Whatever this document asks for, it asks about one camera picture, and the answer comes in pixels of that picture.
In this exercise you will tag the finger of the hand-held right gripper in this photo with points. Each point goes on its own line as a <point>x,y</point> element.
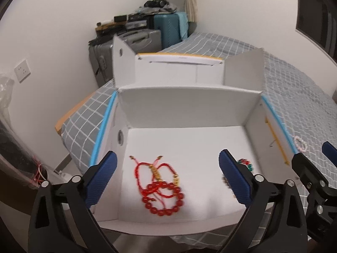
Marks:
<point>305,168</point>
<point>331,151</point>

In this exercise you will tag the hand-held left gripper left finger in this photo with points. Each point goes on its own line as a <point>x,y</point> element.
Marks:
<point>101,180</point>

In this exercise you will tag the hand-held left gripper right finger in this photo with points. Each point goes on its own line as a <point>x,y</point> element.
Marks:
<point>234,180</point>

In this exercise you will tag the white and blue cardboard box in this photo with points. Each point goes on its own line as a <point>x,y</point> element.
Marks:
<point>184,142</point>

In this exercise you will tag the grey checked bedspread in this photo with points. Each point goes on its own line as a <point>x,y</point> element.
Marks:
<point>289,71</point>

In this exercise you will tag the clear plastic bag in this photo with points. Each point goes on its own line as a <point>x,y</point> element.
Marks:
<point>13,150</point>

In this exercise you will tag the silver ribbed suitcase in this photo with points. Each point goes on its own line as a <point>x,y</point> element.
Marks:
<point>101,63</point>

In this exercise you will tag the dark framed window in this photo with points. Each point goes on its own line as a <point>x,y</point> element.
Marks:
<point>316,18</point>

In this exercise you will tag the grey ribbed suitcase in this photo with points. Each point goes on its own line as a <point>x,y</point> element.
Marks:
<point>142,40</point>

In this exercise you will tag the stack of dark boxes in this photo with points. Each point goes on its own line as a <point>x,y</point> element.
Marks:
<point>118,22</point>

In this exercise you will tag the teal suitcase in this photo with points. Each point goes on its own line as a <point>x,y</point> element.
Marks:
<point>168,31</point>

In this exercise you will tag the dark clothing pile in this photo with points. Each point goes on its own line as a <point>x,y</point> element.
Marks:
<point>160,5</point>

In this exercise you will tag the beige curtain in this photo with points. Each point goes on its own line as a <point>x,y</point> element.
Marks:
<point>190,0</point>

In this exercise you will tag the wooden bed frame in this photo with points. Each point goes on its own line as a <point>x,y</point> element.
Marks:
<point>65,116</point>

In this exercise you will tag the white wall socket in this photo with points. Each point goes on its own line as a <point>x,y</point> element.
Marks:
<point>23,70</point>

